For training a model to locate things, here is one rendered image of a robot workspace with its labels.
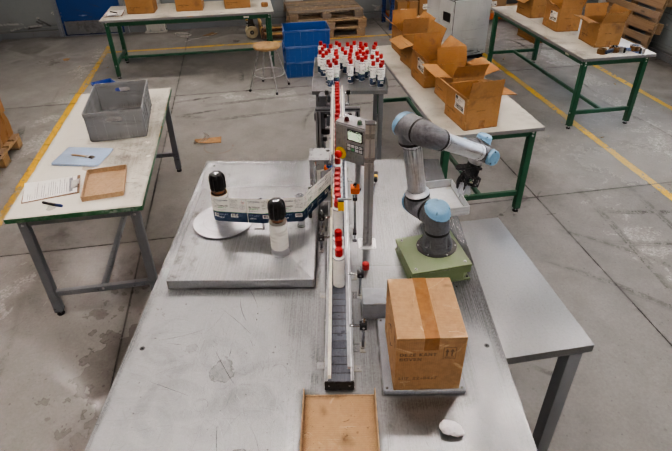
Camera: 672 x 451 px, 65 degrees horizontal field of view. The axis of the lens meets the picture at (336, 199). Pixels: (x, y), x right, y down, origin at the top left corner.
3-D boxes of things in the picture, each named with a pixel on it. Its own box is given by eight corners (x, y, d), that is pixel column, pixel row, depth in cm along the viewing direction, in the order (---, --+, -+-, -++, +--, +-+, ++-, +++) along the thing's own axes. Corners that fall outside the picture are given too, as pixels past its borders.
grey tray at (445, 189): (415, 190, 284) (416, 182, 281) (451, 186, 286) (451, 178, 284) (430, 218, 262) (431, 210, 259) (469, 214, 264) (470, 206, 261)
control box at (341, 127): (346, 149, 253) (346, 113, 243) (376, 159, 245) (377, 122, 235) (334, 158, 246) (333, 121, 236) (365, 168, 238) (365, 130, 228)
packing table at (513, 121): (370, 114, 600) (372, 46, 558) (437, 108, 611) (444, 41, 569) (432, 224, 419) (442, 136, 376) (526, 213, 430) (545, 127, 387)
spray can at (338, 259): (333, 280, 235) (332, 244, 224) (344, 280, 235) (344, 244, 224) (333, 288, 231) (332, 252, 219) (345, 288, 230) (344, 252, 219)
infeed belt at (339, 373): (331, 166, 330) (331, 160, 328) (344, 166, 330) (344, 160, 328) (328, 388, 192) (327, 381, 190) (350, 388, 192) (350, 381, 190)
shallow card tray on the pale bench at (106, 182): (88, 174, 334) (86, 169, 332) (127, 168, 339) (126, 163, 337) (81, 202, 306) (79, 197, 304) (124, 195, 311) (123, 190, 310)
